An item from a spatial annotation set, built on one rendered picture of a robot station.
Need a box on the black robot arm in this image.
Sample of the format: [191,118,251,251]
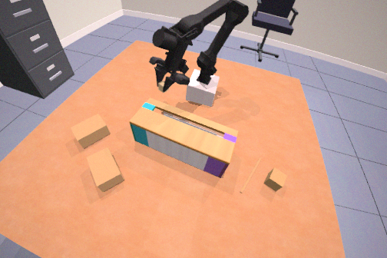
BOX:
[153,0,249,84]

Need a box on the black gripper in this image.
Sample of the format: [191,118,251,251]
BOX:
[149,51,190,92]

